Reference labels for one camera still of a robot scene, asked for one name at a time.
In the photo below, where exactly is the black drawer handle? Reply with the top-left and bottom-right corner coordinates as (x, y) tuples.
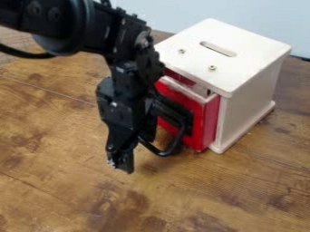
(137, 94), (193, 157)

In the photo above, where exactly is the white wooden box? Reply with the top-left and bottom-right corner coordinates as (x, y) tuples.
(155, 18), (291, 153)

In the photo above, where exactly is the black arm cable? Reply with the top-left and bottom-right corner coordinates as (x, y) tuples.
(0, 43), (59, 60)

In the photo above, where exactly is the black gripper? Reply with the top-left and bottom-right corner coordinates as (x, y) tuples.
(95, 76), (159, 175)

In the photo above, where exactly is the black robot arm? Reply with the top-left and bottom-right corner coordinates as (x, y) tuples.
(0, 0), (163, 173)

